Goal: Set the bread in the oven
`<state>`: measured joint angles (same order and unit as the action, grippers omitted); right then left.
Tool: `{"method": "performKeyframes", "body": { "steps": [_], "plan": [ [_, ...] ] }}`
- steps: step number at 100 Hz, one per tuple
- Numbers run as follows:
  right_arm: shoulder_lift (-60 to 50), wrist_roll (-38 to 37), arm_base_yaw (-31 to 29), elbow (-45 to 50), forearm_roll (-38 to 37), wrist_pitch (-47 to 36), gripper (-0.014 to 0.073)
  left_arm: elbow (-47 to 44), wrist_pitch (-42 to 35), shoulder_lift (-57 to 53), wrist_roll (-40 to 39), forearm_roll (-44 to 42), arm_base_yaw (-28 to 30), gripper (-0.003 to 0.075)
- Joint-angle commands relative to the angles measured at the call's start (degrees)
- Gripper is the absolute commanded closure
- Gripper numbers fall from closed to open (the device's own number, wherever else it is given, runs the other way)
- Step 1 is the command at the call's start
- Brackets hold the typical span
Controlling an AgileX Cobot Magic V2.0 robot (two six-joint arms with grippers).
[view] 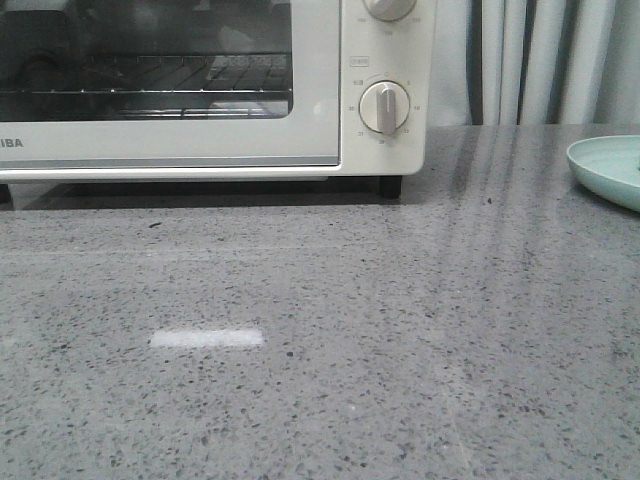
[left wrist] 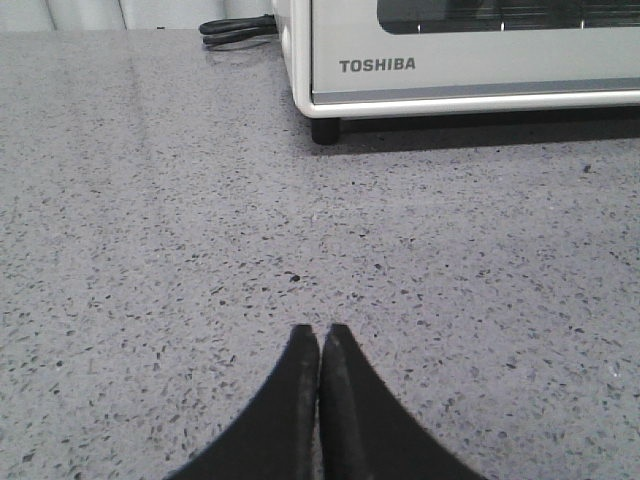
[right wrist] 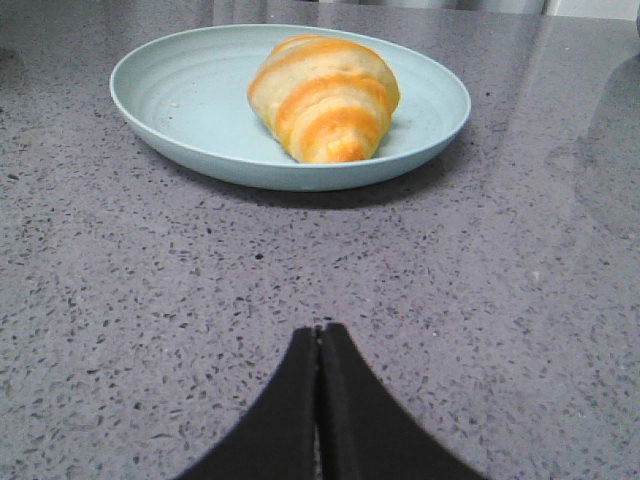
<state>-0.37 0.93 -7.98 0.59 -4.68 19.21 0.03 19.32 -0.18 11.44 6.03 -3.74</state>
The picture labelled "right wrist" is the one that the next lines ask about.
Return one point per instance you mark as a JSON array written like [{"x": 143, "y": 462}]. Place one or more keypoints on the golden croissant bread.
[{"x": 324, "y": 99}]

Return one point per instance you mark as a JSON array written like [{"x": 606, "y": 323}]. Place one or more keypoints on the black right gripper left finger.
[{"x": 275, "y": 437}]

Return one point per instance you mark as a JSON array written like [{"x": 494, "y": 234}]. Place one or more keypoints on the light blue plate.
[{"x": 185, "y": 96}]

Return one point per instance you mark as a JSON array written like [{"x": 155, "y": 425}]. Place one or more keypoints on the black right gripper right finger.
[{"x": 364, "y": 432}]

